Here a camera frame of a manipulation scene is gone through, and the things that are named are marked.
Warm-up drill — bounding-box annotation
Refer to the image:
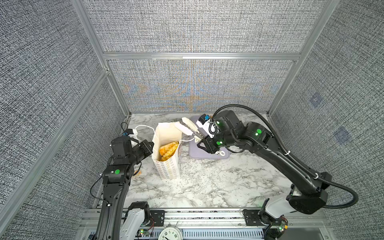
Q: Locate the striped twisted bread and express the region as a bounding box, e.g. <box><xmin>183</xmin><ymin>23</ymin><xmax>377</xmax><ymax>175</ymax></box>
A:
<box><xmin>159</xmin><ymin>142</ymin><xmax>179</xmax><ymax>162</ymax></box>

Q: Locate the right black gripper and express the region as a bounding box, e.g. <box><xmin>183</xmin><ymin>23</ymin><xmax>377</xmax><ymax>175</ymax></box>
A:
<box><xmin>196</xmin><ymin>127</ymin><xmax>239</xmax><ymax>153</ymax></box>

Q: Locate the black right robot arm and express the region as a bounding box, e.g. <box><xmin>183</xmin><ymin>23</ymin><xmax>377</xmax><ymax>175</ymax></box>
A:
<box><xmin>197</xmin><ymin>104</ymin><xmax>359</xmax><ymax>225</ymax></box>

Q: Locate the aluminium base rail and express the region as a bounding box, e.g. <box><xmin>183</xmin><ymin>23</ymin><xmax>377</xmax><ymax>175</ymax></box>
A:
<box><xmin>74</xmin><ymin>207</ymin><xmax>331</xmax><ymax>240</ymax></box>

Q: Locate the white patterned paper bag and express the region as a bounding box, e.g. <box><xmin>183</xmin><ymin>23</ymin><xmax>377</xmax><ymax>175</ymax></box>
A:
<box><xmin>152</xmin><ymin>122</ymin><xmax>188</xmax><ymax>180</ymax></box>

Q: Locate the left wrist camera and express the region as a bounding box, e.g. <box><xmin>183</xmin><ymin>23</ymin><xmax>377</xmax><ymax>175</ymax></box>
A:
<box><xmin>111</xmin><ymin>129</ymin><xmax>139</xmax><ymax>158</ymax></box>

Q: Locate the lilac plastic tray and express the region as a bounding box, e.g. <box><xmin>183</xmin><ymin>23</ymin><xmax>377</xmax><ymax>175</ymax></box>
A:
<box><xmin>188</xmin><ymin>115</ymin><xmax>231</xmax><ymax>160</ymax></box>

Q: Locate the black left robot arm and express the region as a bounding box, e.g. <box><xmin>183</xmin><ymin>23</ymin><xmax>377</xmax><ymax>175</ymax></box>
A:
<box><xmin>93</xmin><ymin>136</ymin><xmax>154</xmax><ymax>240</ymax></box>

